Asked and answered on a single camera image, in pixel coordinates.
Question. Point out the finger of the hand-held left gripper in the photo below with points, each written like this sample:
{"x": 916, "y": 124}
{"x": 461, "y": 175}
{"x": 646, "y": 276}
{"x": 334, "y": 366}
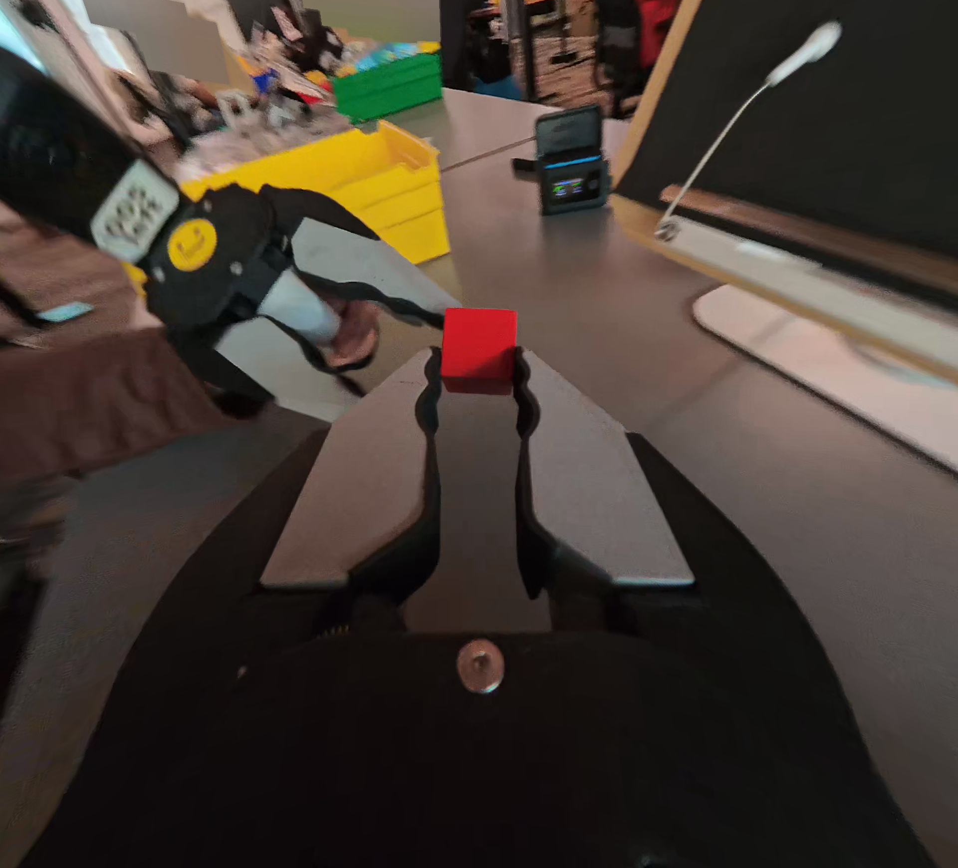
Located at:
{"x": 359, "y": 262}
{"x": 277, "y": 374}

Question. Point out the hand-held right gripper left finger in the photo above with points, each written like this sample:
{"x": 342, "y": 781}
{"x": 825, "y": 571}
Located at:
{"x": 352, "y": 494}

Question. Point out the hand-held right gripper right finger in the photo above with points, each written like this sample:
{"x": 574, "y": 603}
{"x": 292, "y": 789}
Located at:
{"x": 599, "y": 494}

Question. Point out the yellow plastic bin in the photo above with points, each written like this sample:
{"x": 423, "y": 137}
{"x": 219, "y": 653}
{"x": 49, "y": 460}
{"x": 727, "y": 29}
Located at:
{"x": 374, "y": 187}

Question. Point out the red cube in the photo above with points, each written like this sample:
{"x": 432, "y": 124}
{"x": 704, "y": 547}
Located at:
{"x": 479, "y": 348}

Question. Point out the person's left hand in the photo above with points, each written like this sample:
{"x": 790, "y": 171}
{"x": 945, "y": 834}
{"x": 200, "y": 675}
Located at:
{"x": 355, "y": 337}

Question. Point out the light blue flat item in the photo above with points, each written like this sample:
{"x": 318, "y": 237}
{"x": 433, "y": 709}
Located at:
{"x": 66, "y": 313}

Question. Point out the green plastic bin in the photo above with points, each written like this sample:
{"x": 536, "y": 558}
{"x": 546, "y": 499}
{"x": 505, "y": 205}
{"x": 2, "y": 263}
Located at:
{"x": 389, "y": 90}

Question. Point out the pile of mixed small items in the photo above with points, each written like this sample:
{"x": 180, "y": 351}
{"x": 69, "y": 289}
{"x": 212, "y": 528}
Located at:
{"x": 284, "y": 97}

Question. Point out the person's brown clothing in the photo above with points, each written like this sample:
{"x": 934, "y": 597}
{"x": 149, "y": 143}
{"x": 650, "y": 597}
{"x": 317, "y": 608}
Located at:
{"x": 90, "y": 396}

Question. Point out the small black screen device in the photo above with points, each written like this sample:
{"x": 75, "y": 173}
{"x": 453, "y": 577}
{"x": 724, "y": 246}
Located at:
{"x": 572, "y": 135}

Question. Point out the metal rack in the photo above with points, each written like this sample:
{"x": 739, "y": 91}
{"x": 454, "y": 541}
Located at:
{"x": 524, "y": 0}

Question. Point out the black hanging garment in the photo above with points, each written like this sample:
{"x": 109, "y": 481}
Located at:
{"x": 614, "y": 7}

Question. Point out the red bag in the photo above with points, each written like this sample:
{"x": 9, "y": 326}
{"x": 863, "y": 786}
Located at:
{"x": 662, "y": 22}

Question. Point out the black board with wooden frame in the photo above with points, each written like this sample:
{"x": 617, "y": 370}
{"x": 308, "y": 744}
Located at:
{"x": 823, "y": 97}

